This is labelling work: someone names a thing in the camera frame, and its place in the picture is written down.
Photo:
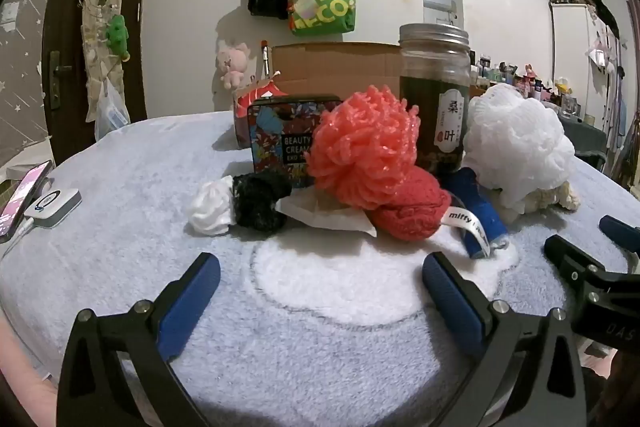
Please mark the white charger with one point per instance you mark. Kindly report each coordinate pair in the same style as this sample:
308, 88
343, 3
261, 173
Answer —
52, 204

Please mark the hanging fabric organizer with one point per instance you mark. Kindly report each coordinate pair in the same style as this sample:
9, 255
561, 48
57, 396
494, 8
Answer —
97, 72

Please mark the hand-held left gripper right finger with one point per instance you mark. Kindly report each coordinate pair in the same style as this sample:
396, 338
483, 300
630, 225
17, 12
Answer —
452, 307

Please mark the coral mesh bath pouf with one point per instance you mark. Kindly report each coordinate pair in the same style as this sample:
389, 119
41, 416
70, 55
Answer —
360, 147

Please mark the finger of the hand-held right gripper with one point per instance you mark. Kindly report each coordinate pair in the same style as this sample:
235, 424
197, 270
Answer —
620, 229
567, 257

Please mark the glass jar with dark leaves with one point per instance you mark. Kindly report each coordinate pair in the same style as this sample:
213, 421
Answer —
435, 107

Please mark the red knitted pouch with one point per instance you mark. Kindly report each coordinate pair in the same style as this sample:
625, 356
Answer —
410, 207

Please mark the desk with green cloth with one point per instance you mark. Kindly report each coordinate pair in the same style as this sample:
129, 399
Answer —
585, 137

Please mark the blue cloth roll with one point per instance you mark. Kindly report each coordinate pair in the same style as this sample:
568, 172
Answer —
475, 192

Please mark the pink sheet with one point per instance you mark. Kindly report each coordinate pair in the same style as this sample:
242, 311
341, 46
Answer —
20, 387

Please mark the white mesh bath pouf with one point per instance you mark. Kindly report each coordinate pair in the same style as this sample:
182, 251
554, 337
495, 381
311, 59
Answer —
520, 142

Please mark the white wardrobe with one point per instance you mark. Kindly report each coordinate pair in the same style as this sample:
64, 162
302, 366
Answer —
575, 52

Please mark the floral tin box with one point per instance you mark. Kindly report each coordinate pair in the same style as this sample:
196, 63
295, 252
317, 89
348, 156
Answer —
280, 142

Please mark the green plush toy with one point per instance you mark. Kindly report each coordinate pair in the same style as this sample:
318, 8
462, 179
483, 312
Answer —
117, 34

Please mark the white paper tissue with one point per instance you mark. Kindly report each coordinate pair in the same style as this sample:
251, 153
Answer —
330, 217

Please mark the pale pink plush toy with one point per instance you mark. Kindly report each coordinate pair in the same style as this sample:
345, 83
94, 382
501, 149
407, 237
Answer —
232, 62

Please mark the white striped small roll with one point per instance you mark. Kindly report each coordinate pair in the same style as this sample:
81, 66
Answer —
212, 207

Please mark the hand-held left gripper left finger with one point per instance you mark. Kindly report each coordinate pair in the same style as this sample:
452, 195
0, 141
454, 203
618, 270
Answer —
187, 302

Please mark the black scrunchie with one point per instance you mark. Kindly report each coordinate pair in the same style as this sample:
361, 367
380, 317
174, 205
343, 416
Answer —
260, 202

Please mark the cardboard box with red lining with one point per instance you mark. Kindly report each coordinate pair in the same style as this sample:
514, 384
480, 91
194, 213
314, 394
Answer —
340, 62

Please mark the row of bottles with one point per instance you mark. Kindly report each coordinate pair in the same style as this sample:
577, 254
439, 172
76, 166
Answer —
520, 82

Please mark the dark wooden door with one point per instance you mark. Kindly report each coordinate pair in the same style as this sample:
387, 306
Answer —
65, 32

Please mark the smartphone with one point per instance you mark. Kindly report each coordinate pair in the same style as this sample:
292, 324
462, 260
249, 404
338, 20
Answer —
22, 199

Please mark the clear plastic bag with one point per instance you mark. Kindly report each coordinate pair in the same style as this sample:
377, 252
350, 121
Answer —
111, 112

